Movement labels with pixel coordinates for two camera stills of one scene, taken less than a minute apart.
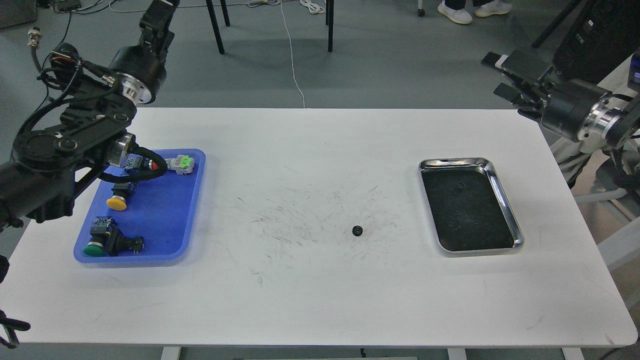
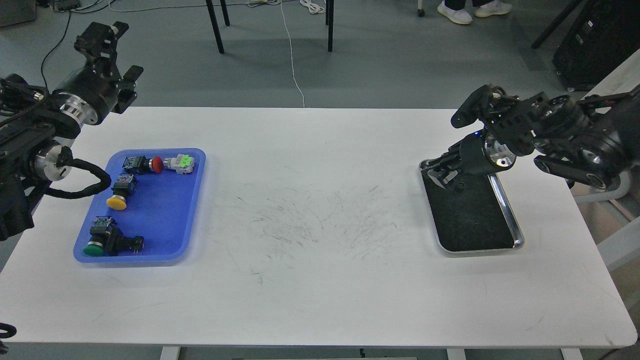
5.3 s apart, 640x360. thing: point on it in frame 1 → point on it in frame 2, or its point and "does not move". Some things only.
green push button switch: [100, 229] does not move
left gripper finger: [155, 31] → [98, 43]
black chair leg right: [329, 18] does not move
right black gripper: [567, 104] → [510, 124]
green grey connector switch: [182, 164] does not move
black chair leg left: [215, 26] does not move
